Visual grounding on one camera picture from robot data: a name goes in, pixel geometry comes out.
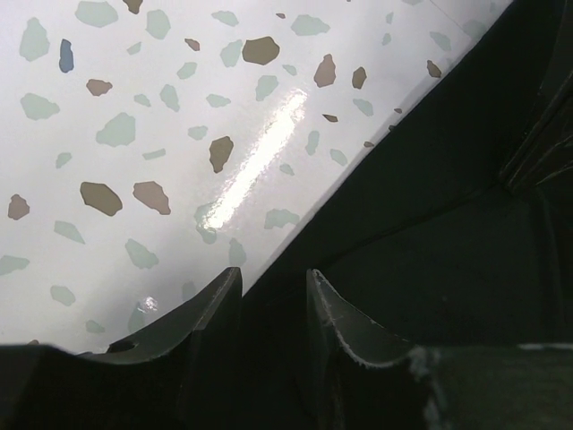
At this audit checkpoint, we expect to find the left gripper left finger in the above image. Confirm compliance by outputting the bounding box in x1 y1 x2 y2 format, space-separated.
1 268 242 429

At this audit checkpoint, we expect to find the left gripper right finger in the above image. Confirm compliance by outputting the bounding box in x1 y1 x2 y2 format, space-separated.
306 270 572 429

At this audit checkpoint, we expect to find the black t shirt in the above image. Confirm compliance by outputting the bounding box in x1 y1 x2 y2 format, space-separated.
241 1 572 351

